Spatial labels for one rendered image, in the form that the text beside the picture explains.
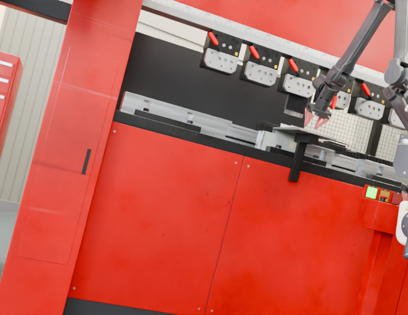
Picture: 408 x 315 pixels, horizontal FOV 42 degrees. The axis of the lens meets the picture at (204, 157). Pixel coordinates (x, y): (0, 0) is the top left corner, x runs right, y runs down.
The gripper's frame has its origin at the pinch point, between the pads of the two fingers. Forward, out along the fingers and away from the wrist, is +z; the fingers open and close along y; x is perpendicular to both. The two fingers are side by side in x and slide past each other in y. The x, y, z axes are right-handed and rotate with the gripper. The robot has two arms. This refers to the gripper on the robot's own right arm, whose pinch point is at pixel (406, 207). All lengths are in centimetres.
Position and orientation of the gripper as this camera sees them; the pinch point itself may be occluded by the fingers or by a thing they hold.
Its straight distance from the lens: 242.4
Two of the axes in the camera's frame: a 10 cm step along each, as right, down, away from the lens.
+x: -9.6, -2.3, -1.6
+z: -2.6, 9.4, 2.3
